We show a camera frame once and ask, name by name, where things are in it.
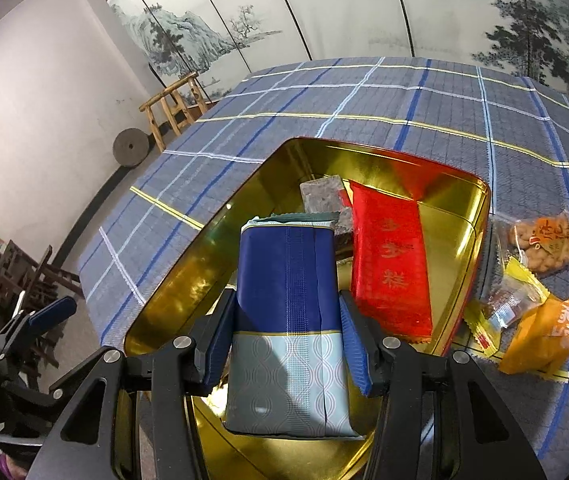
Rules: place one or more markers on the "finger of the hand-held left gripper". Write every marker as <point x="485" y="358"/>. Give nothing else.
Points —
<point x="34" y="396"/>
<point x="54" y="312"/>

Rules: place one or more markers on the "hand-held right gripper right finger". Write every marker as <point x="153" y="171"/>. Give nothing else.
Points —
<point x="357" y="345"/>

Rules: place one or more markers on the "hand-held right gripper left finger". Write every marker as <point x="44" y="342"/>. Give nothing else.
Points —
<point x="219" y="345"/>

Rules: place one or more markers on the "red tin box gold interior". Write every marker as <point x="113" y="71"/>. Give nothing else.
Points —
<point x="189" y="270"/>

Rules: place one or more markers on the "dark blue and pale packet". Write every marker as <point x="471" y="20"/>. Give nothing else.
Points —
<point x="287" y="285"/>

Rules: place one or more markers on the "red foil snack packet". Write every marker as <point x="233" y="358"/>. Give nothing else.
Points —
<point x="389" y="260"/>

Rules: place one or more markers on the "dark speckled snack bar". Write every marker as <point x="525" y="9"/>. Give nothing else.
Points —
<point x="344" y="227"/>

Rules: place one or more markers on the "clear brown snack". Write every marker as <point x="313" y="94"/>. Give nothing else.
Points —
<point x="320" y="192"/>

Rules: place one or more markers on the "dark wooden lattice furniture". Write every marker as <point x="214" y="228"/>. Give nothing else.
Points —
<point x="19" y="270"/>

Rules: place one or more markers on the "purple object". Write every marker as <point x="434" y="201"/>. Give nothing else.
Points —
<point x="9" y="466"/>

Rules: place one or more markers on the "yellow wrapped candy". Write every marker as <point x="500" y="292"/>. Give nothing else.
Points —
<point x="507" y="307"/>

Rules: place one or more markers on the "round stone millstone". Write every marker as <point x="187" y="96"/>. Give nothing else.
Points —
<point x="130" y="147"/>

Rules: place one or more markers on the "orange snack packet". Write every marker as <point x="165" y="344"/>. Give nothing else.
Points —
<point x="547" y="337"/>

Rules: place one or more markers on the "clear peanut bag orange label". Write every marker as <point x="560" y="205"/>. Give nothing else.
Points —
<point x="544" y="247"/>

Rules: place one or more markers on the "small wooden stool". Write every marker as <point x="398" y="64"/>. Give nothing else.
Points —
<point x="172" y="105"/>

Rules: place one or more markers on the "landscape painted folding screen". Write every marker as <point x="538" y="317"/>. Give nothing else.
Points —
<point x="314" y="5"/>

